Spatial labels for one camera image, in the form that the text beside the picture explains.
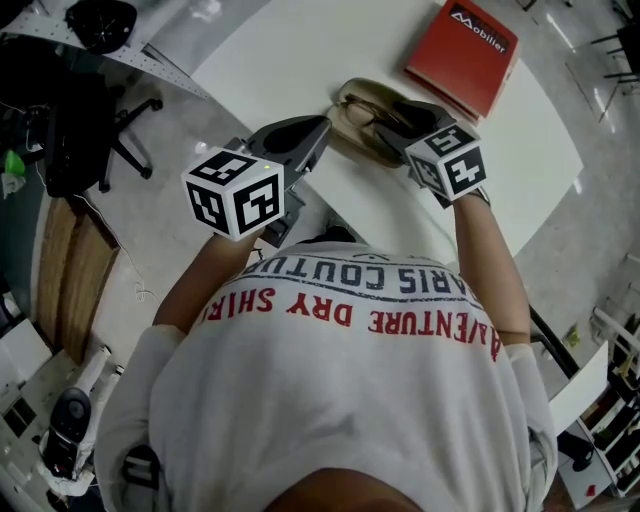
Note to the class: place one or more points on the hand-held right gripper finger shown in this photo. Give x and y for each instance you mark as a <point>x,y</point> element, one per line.
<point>395,137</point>
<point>425,115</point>

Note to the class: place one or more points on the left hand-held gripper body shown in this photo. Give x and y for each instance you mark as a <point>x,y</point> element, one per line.
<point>230,195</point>

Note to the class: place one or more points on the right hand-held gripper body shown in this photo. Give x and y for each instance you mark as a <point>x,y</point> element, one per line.
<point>450,160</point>

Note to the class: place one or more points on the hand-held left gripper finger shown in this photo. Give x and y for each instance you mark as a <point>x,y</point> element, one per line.
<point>285,127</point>
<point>310,150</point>

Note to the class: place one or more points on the dark-framed eyeglasses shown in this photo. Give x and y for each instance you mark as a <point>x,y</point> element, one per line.
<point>359,114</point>

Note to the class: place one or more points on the beige glasses case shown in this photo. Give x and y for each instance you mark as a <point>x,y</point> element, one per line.
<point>357,87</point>

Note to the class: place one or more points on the person's right forearm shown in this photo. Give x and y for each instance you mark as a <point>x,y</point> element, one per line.
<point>495,270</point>

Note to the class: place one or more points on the person's left forearm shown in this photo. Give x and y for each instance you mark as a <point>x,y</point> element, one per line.
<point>200,285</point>

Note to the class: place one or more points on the small round grey knob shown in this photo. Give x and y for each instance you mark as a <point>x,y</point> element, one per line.
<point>201,148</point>

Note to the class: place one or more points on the white shelf rack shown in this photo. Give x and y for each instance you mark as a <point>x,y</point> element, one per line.
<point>150,62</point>

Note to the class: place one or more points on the black office chair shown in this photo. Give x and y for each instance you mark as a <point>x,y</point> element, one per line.
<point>85,130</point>

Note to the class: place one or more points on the wooden board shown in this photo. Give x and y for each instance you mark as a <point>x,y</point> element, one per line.
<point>70,280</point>

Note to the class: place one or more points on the black metal bar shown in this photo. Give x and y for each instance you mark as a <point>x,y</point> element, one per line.
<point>552,340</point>

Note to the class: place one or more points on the black metal chair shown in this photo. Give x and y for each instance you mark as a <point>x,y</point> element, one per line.
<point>622,45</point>

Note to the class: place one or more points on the white printed t-shirt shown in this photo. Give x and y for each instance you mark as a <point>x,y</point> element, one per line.
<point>325,390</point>

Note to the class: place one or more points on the small green object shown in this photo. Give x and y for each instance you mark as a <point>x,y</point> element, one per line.
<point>12,165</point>

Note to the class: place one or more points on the white desk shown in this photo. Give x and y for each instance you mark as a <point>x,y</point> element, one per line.
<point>580,390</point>

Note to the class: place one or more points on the black handheld device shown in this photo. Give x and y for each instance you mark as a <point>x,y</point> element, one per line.
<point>70,425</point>

